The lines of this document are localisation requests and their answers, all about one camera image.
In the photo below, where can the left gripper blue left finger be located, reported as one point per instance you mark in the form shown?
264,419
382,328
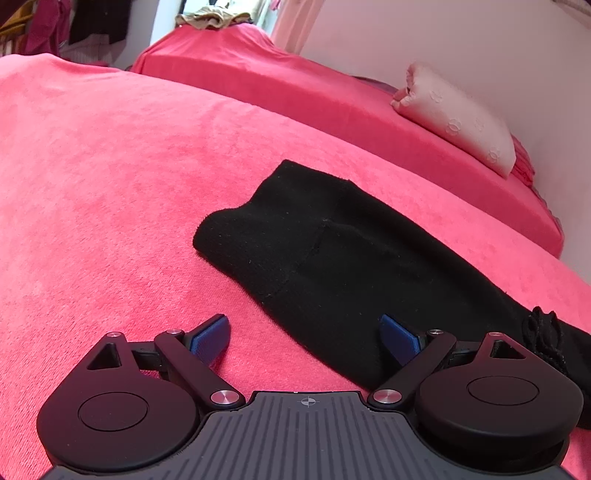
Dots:
188,357

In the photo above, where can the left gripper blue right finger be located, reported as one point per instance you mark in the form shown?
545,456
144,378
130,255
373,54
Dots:
420,354

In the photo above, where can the black knit pants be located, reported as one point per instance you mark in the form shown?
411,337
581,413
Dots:
326,261

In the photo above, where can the pink fleece blanket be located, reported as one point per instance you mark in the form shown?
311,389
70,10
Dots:
105,176

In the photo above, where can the folded red blanket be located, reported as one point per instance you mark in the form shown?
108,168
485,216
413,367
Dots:
523,168

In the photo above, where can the red covered far bed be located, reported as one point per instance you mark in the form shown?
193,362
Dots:
241,62

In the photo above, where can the beige crumpled cloth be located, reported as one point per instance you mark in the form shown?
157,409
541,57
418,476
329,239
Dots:
212,17

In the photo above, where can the magenta hanging clothes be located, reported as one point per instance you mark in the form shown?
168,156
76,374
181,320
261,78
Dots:
49,27

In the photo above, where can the wooden shelf unit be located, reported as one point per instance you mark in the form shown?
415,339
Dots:
15,30

